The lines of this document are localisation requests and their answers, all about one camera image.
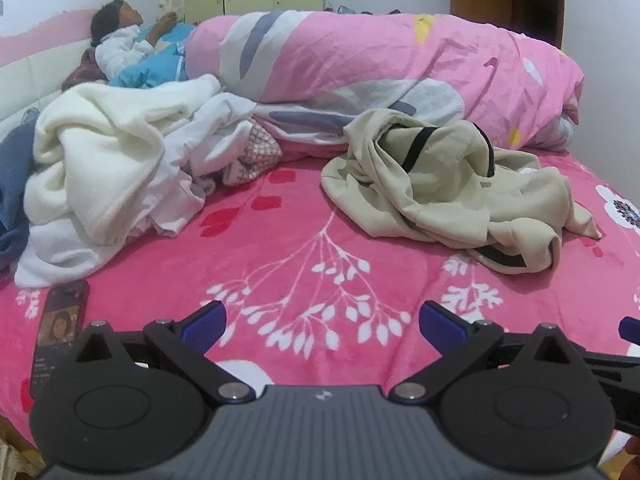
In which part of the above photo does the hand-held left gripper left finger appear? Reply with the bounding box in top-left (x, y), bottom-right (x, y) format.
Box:
top-left (75, 301), bottom-right (255, 403)

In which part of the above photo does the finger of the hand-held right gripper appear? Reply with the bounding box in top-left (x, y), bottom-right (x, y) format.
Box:
top-left (580, 349), bottom-right (640, 386)
top-left (618, 316), bottom-right (640, 346)

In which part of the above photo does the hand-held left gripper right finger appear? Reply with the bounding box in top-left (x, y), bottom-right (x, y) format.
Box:
top-left (391, 301), bottom-right (572, 403)

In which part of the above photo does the beige zip jacket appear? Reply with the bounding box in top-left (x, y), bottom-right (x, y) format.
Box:
top-left (320, 108), bottom-right (603, 275)

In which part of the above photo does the pink floral bed blanket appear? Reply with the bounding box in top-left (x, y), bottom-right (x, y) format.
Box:
top-left (0, 142), bottom-right (640, 456)

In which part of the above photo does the black smartphone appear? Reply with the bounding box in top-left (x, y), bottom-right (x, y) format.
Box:
top-left (30, 280), bottom-right (90, 398)

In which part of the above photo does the cream fleece garment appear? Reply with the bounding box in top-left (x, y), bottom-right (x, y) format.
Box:
top-left (15, 74), bottom-right (223, 288)

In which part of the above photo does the blue garment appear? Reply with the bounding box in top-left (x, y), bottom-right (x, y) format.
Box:
top-left (0, 120), bottom-right (41, 271)

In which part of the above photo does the pink floral quilt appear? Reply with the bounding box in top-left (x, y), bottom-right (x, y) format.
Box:
top-left (186, 9), bottom-right (586, 151)

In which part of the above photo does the dark maroon pillow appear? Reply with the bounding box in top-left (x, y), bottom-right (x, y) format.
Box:
top-left (62, 49), bottom-right (108, 92)

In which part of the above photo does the pink and white headboard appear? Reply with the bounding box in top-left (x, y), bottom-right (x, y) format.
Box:
top-left (0, 10), bottom-right (101, 136)

